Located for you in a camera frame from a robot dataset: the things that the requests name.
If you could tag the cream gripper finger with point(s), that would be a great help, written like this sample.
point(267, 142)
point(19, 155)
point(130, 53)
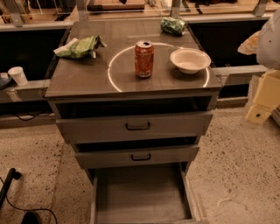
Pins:
point(263, 97)

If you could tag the orange soda can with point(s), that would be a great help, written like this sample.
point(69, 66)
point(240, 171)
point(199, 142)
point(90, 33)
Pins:
point(144, 59)

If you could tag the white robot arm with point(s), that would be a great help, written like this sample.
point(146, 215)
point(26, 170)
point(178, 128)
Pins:
point(266, 45)

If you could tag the top drawer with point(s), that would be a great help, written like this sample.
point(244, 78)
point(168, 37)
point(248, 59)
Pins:
point(112, 128)

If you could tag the grey drawer cabinet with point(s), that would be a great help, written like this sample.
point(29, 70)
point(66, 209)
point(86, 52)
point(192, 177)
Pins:
point(108, 86)

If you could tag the open bottom drawer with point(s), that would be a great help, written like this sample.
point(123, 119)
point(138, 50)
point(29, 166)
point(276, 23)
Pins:
point(145, 194)

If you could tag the middle drawer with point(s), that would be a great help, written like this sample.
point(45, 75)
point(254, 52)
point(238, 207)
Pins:
point(121, 158)

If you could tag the white bowl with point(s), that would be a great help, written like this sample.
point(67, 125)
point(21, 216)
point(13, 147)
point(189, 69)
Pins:
point(189, 60)

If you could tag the crumpled green snack bag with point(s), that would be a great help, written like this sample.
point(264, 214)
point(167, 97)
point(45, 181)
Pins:
point(174, 26)

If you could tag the green chip bag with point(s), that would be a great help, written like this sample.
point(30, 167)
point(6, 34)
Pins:
point(80, 48)

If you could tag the white paper cup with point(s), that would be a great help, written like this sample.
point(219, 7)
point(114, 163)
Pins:
point(18, 75)

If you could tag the dark plate on ledge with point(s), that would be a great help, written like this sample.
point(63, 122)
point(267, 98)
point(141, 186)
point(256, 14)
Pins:
point(5, 80)

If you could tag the black pole on floor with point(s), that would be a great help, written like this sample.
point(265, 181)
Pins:
point(12, 174)

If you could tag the black top drawer handle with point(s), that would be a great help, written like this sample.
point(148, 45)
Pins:
point(129, 127)

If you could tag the black drawer handle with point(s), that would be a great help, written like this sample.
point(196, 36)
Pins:
point(137, 158)
point(129, 127)

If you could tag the black middle drawer handle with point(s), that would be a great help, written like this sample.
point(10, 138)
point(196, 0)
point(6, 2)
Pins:
point(137, 158)

